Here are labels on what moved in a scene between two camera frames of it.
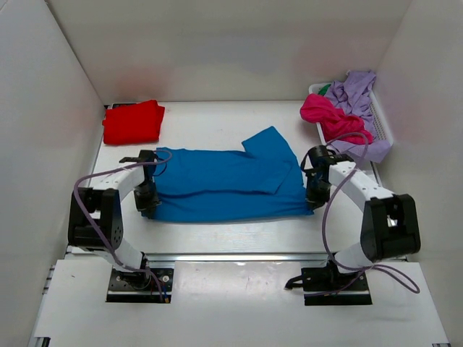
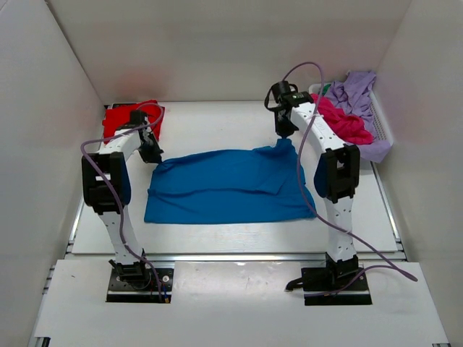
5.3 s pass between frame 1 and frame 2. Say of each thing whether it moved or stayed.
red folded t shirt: stayed
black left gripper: moved
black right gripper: moved
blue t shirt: stayed
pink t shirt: stayed
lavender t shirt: stayed
